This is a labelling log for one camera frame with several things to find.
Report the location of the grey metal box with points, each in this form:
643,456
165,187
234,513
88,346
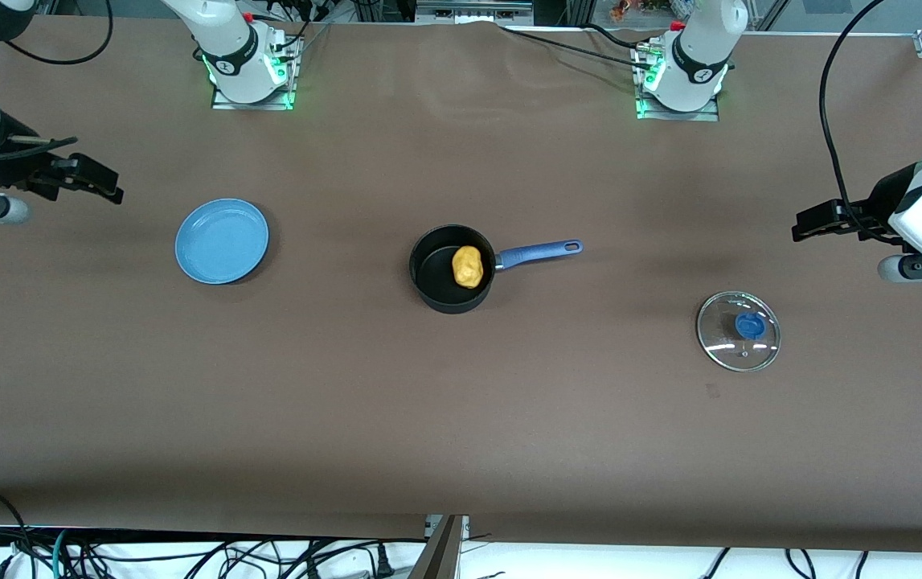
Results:
473,10

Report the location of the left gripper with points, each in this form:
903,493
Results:
876,207

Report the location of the yellow potato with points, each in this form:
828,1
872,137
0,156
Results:
467,267

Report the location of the brown table cover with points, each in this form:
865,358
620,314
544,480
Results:
460,402

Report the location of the blue plate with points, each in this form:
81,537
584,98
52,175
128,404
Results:
221,241

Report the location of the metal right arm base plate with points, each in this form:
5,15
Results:
288,80

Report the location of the aluminium profile beam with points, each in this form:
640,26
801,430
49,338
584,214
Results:
440,551

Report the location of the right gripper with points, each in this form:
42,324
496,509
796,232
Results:
20,163

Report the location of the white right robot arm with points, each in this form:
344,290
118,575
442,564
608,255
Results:
227,48

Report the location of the glass lid with blue knob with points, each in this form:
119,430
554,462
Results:
750,325

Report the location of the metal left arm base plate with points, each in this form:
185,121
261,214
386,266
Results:
644,108

